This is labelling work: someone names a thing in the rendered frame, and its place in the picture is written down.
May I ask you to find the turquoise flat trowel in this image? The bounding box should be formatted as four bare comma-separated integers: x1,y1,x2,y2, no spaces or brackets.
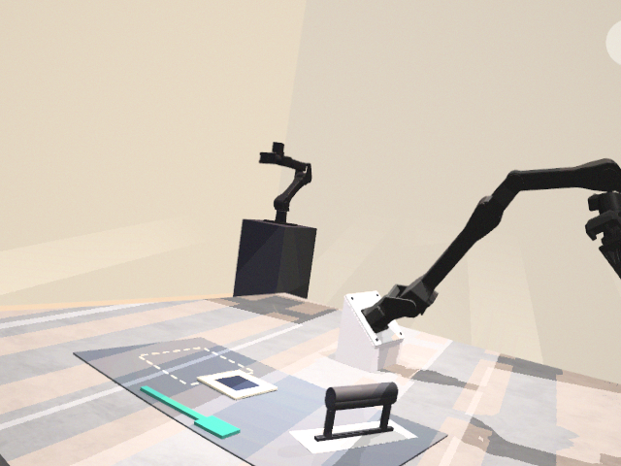
141,386,241,440

